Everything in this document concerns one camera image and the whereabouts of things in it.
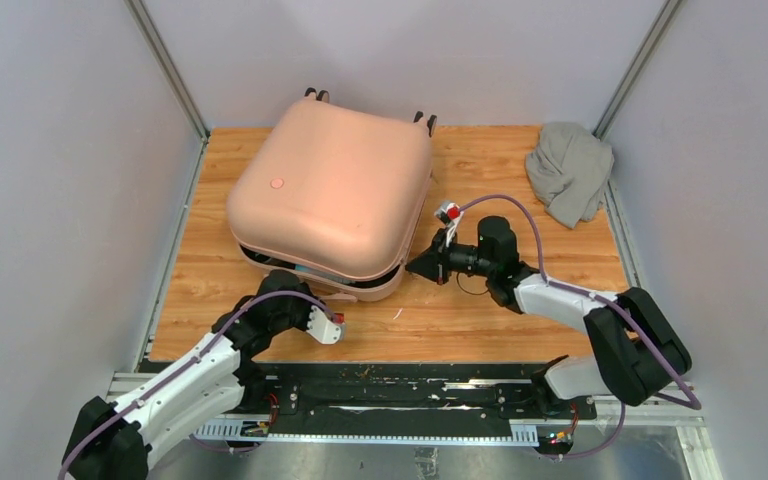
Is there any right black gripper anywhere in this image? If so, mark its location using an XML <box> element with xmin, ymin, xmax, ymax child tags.
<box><xmin>405</xmin><ymin>228</ymin><xmax>495</xmax><ymax>287</ymax></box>

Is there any pink suitcase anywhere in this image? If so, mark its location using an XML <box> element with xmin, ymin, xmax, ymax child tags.
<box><xmin>226</xmin><ymin>88</ymin><xmax>437</xmax><ymax>302</ymax></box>

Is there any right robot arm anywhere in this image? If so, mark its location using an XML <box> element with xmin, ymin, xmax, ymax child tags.
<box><xmin>406</xmin><ymin>216</ymin><xmax>701</xmax><ymax>418</ymax></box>

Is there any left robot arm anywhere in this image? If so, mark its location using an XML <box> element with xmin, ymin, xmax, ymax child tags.
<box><xmin>58</xmin><ymin>271</ymin><xmax>344</xmax><ymax>479</ymax></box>

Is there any grey crumpled cloth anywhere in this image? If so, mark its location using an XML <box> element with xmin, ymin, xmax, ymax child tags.
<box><xmin>524</xmin><ymin>122</ymin><xmax>615</xmax><ymax>229</ymax></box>

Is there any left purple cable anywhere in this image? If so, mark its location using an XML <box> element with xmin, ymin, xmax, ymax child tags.
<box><xmin>57</xmin><ymin>290</ymin><xmax>339</xmax><ymax>480</ymax></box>

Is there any purple cable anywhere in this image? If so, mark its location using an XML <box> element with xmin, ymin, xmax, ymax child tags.
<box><xmin>458</xmin><ymin>193</ymin><xmax>702</xmax><ymax>461</ymax></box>
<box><xmin>57</xmin><ymin>290</ymin><xmax>339</xmax><ymax>480</ymax></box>

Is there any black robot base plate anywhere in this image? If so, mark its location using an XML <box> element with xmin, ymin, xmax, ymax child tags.
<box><xmin>138</xmin><ymin>360</ymin><xmax>599</xmax><ymax>440</ymax></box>

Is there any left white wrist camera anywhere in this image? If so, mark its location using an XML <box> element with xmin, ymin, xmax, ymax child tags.
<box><xmin>305</xmin><ymin>307</ymin><xmax>345</xmax><ymax>345</ymax></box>

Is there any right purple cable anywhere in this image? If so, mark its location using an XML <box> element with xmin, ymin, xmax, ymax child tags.
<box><xmin>458</xmin><ymin>193</ymin><xmax>702</xmax><ymax>461</ymax></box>

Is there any aluminium frame rail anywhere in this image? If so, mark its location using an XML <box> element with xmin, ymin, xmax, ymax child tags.
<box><xmin>79</xmin><ymin>372</ymin><xmax>723</xmax><ymax>480</ymax></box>

